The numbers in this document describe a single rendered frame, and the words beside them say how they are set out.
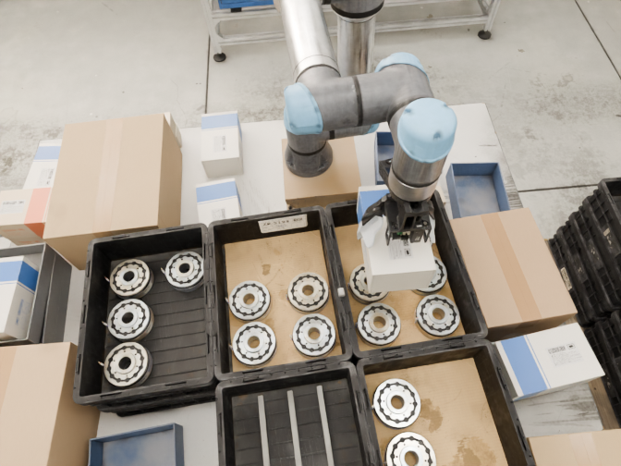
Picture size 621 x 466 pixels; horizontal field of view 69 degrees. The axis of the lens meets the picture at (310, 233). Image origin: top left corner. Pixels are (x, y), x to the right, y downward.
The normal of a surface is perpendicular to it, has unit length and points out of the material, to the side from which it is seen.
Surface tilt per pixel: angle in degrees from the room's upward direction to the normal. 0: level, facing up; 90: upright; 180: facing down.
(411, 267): 0
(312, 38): 6
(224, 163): 90
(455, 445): 0
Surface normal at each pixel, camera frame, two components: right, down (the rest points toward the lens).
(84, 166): -0.04, -0.49
